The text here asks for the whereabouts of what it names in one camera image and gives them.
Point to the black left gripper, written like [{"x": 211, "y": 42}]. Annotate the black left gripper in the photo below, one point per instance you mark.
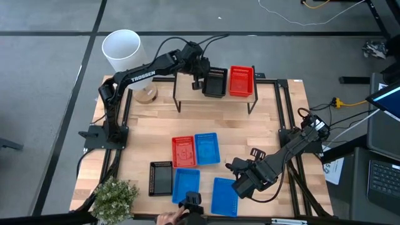
[{"x": 195, "y": 61}]

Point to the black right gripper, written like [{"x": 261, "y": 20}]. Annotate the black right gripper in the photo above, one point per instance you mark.
[{"x": 264, "y": 172}]

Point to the black plastic basket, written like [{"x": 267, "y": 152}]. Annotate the black plastic basket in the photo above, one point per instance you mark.
[
  {"x": 161, "y": 179},
  {"x": 215, "y": 86}
]

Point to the blue plastic basket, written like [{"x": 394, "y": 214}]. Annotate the blue plastic basket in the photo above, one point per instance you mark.
[
  {"x": 207, "y": 150},
  {"x": 185, "y": 184},
  {"x": 223, "y": 198}
]

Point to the red plastic basket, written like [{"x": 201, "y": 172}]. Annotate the red plastic basket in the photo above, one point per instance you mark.
[
  {"x": 241, "y": 82},
  {"x": 184, "y": 153}
]

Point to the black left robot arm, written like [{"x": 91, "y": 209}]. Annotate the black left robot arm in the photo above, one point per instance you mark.
[{"x": 162, "y": 65}]

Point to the person's hand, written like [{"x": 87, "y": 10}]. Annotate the person's hand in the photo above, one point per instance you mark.
[{"x": 168, "y": 218}]

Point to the white paper sheet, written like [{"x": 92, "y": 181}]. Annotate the white paper sheet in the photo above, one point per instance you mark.
[{"x": 333, "y": 172}]

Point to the dark grey office desk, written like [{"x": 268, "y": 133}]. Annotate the dark grey office desk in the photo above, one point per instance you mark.
[
  {"x": 359, "y": 187},
  {"x": 382, "y": 137}
]

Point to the green white potted plant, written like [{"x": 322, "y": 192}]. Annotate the green white potted plant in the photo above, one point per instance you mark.
[{"x": 114, "y": 200}]

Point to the black floor bar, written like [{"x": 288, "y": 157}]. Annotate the black floor bar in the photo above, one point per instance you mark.
[{"x": 354, "y": 80}]

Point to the black computer keyboard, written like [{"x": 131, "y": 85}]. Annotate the black computer keyboard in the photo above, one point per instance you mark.
[{"x": 384, "y": 181}]

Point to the computer monitor blue screen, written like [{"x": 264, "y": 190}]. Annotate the computer monitor blue screen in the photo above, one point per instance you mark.
[{"x": 389, "y": 100}]

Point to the person's shoe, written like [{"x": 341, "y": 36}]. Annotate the person's shoe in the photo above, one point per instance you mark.
[{"x": 374, "y": 50}]

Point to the black metal table leg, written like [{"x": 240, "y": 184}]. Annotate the black metal table leg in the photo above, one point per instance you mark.
[{"x": 376, "y": 15}]

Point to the person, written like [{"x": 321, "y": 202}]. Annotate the person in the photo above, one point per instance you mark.
[{"x": 394, "y": 56}]

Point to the dark furniture foot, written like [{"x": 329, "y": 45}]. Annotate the dark furniture foot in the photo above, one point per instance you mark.
[{"x": 9, "y": 144}]

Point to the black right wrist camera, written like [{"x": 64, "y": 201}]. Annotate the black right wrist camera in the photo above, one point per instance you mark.
[{"x": 246, "y": 188}]

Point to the black metal rig frame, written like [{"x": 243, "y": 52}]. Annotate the black metal rig frame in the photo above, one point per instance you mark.
[{"x": 165, "y": 79}]

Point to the black table-level camera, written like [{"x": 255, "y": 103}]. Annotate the black table-level camera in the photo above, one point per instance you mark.
[{"x": 193, "y": 200}]

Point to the white frame label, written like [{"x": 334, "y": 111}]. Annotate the white frame label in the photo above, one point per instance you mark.
[{"x": 289, "y": 222}]

